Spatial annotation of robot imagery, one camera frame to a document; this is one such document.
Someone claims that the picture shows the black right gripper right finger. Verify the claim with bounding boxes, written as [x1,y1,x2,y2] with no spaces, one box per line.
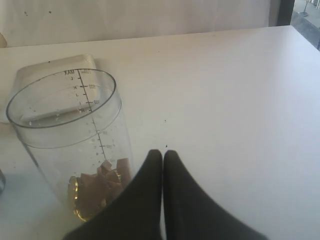
[163,150,267,240]

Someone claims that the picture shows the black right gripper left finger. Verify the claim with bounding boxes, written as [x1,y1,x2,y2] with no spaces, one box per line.
[64,149,163,240]

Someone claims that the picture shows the brown wooden cubes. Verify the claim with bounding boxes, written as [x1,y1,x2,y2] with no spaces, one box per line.
[76,158,132,221]

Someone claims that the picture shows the gold coin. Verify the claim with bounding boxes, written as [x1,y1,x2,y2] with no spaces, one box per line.
[67,175,92,222]

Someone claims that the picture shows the stainless steel cup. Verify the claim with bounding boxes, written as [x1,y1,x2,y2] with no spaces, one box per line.
[0,169,6,195]

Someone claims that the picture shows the clear plastic shaker cup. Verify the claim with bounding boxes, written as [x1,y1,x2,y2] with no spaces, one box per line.
[6,68,134,214]

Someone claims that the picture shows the white rectangular tray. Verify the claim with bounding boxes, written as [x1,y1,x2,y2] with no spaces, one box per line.
[6,54,96,123]

